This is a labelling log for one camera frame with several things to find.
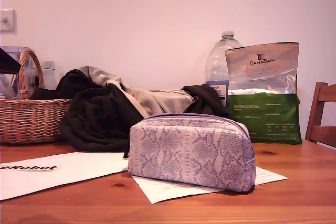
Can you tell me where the purple snakeskin zip bag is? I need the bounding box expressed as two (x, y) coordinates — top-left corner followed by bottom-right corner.
(123, 113), (257, 193)

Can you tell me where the silver green pet food bag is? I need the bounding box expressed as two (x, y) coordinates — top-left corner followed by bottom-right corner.
(225, 41), (303, 145)

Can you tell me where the large clear water bottle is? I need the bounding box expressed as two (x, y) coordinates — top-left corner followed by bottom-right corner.
(205, 30), (244, 108)

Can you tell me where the dark brown beige garment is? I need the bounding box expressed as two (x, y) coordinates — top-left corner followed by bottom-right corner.
(30, 66), (232, 153)

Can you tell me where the white paper sheet fine print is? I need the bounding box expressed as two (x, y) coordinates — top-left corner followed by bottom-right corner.
(130, 166), (289, 205)

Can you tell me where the small white capped bottle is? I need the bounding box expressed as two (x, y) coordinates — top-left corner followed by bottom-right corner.
(40, 60), (56, 90)

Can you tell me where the white paper sheet bold print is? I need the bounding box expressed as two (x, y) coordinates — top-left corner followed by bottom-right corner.
(0, 151), (131, 201)

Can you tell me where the woven wicker basket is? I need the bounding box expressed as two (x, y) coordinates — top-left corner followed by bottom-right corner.
(0, 49), (73, 145)

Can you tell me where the wooden chair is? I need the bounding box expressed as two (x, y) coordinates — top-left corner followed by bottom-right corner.
(305, 81), (336, 148)

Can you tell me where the clear plastic container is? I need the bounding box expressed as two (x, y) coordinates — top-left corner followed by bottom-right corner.
(0, 46), (37, 99)

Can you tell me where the white wall switch plate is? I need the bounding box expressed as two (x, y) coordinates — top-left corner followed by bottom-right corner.
(0, 9), (16, 33)

